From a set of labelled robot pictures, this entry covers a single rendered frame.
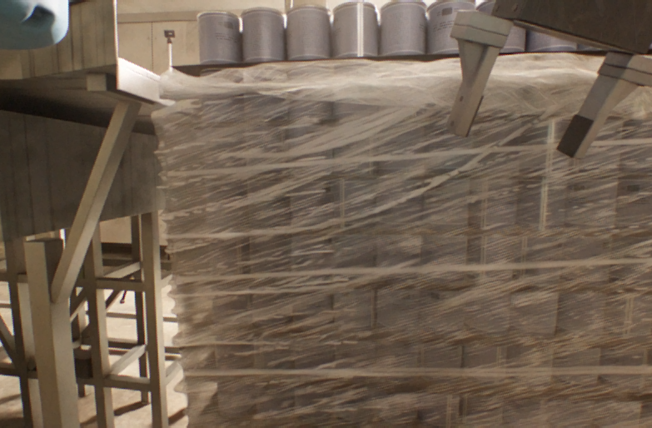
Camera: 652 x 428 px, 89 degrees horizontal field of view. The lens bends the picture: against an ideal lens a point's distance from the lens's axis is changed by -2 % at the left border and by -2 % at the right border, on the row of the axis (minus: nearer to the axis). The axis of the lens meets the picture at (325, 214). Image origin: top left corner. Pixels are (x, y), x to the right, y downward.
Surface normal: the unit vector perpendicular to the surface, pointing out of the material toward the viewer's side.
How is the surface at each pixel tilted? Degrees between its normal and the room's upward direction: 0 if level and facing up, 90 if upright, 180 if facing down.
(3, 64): 90
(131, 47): 90
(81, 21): 90
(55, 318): 90
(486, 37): 113
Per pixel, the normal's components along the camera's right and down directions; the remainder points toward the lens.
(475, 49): 0.07, 0.51
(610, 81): -0.98, -0.14
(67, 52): -0.38, 0.11
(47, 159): 0.99, 0.04
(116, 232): -0.10, 0.12
